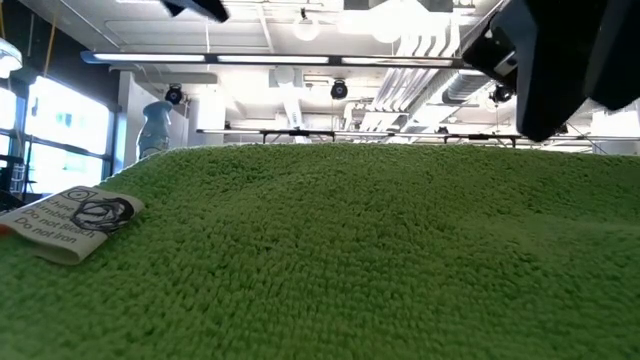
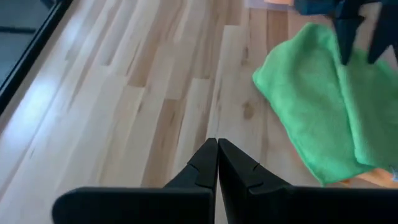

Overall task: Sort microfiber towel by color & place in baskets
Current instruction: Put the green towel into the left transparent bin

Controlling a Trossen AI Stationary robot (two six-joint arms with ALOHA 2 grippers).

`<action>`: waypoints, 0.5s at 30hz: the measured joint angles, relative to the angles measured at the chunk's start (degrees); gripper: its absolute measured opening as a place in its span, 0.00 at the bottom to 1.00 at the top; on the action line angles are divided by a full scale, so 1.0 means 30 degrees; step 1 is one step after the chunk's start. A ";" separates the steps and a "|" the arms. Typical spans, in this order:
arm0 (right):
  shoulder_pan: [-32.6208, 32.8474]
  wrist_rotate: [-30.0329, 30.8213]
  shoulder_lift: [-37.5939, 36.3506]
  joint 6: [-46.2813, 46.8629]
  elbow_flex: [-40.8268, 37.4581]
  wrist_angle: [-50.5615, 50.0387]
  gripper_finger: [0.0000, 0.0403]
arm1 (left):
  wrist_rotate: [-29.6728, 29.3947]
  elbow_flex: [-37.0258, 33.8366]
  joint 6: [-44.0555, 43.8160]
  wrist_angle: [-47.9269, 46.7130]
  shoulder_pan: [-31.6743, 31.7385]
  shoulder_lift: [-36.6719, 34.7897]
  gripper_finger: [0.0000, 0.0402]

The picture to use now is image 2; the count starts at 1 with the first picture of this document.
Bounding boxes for black metal table frame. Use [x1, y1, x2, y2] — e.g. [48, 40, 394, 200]
[0, 0, 75, 116]

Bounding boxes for green microfiber towel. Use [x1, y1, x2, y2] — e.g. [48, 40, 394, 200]
[252, 22, 398, 187]

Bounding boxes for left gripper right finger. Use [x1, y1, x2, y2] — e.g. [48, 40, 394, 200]
[218, 138, 398, 224]

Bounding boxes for orange microfiber towel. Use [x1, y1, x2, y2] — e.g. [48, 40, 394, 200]
[338, 167, 398, 189]

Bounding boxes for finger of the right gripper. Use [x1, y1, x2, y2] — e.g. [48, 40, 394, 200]
[334, 15, 365, 66]
[368, 0, 398, 65]

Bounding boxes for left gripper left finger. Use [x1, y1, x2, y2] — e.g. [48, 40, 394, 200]
[51, 138, 219, 224]

